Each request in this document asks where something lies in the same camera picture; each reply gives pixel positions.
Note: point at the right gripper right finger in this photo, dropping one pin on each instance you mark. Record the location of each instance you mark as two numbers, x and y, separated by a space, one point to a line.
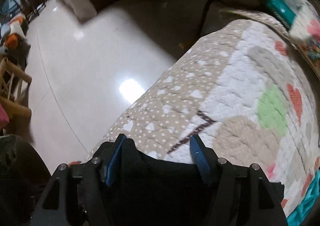
241 195

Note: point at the black pants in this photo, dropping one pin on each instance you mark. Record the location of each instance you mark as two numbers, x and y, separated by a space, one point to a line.
158 192

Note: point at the heart pattern quilted bedspread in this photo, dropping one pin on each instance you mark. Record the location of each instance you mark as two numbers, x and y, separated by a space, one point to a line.
247 92

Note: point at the floral decorative pillow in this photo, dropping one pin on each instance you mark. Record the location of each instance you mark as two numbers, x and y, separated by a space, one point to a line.
304 31

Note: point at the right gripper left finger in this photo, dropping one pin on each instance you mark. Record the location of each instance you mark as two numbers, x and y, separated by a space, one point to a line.
81 194

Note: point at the wooden chair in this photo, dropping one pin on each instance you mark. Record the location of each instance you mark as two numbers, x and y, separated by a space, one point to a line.
12 79

